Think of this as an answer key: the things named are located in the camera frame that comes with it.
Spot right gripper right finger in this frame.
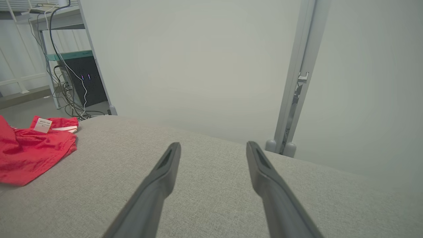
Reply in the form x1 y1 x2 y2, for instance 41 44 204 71
246 141 324 238

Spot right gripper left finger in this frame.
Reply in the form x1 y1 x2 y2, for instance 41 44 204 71
102 142 181 238

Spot red shorts with white label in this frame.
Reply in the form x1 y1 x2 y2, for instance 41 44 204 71
0 115 79 186

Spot black computer tower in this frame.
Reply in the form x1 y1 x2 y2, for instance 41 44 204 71
58 55 108 108

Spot teal shelf board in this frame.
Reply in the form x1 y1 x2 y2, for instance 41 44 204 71
46 50 94 61

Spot white railing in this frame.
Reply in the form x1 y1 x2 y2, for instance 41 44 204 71
0 0 50 96

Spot grey partition end post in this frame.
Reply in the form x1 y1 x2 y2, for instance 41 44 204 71
78 0 118 116

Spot white cable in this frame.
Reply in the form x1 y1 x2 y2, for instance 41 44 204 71
43 10 88 117

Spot grey partition post with feet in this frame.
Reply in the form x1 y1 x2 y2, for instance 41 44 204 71
264 0 332 158

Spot black power cable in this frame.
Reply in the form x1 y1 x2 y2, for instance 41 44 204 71
49 0 86 116

